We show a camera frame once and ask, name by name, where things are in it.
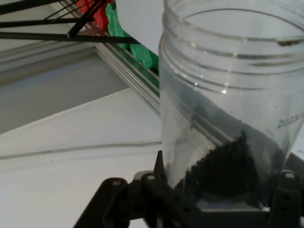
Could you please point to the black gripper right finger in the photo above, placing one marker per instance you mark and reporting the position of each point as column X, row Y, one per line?
column 288, row 202

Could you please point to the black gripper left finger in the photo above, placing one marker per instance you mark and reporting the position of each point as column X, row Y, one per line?
column 166, row 197

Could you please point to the black seeds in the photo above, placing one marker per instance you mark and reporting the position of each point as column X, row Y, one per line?
column 225, row 171

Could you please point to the clear plastic jar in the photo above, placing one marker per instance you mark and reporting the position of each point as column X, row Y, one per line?
column 213, row 107

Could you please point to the green giant building block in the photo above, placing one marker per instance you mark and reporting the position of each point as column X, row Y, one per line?
column 142, row 57

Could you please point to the black tripod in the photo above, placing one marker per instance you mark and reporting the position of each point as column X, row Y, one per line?
column 35, row 36

